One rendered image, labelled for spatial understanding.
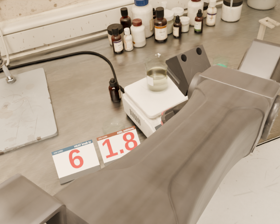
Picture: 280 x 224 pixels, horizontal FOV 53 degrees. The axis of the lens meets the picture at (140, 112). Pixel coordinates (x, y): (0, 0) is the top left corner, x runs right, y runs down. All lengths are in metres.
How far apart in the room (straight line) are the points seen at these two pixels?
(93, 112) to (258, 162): 0.41
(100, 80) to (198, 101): 0.64
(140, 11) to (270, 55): 0.66
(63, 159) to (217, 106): 0.46
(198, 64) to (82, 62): 0.60
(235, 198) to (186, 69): 0.31
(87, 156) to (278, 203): 0.39
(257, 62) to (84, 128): 0.48
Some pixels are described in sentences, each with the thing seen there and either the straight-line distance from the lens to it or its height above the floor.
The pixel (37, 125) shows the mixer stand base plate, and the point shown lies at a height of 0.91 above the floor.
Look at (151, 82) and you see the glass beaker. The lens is 0.62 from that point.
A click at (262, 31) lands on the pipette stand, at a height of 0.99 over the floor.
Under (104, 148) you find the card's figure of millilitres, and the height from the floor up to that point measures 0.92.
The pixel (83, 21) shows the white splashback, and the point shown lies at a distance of 1.02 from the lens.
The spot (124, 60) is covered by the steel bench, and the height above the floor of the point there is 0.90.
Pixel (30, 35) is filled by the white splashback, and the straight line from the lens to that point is 1.02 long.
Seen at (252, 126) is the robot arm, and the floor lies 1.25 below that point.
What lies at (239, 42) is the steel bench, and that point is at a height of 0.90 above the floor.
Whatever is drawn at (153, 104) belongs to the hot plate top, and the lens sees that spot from 0.61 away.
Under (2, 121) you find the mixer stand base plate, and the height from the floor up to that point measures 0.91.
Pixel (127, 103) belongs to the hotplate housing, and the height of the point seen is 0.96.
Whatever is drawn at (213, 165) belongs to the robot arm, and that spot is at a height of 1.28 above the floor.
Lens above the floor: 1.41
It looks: 45 degrees down
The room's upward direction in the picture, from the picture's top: 7 degrees counter-clockwise
